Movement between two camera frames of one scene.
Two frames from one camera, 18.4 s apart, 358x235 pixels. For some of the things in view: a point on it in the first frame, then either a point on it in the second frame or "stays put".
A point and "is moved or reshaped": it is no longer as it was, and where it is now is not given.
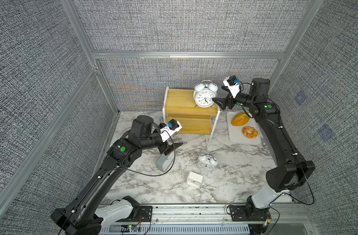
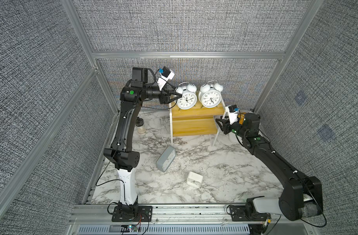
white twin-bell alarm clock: x=204 y=93 is moved or reshaped
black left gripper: x=167 y=149 to x=164 y=99
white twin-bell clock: x=206 y=162 to x=189 y=99
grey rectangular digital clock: x=164 y=161 stays put
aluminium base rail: x=219 y=219 stays put
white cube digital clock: x=194 y=179 stays put
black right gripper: x=231 y=100 to x=226 y=126
